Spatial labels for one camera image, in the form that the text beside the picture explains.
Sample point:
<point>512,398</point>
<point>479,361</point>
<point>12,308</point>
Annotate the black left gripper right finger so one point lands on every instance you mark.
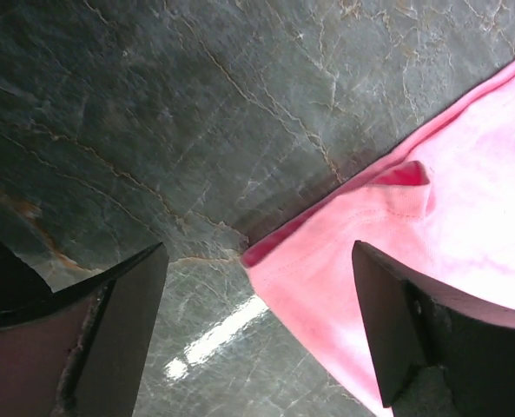
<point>436,350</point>

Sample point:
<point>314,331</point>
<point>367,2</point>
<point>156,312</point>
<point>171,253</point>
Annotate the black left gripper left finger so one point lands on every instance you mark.
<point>79,351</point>

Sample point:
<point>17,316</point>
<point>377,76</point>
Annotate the pink t shirt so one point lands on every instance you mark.
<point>442,202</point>

